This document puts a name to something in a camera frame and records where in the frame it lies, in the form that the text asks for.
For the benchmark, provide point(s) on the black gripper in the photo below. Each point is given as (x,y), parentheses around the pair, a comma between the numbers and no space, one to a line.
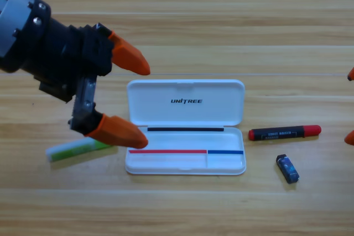
(63,53)

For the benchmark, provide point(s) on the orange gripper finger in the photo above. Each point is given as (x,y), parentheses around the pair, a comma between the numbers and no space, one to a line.
(350,138)
(119,132)
(351,75)

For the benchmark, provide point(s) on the red and black marker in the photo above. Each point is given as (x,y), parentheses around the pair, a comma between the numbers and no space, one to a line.
(282,133)

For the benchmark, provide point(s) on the green and white highlighter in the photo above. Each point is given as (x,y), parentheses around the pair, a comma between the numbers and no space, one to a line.
(72,150)

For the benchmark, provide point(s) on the dark blue eraser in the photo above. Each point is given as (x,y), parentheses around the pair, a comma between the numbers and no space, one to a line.
(287,169)

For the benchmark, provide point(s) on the white Unitree pencil case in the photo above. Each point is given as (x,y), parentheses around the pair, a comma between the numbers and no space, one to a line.
(182,109)

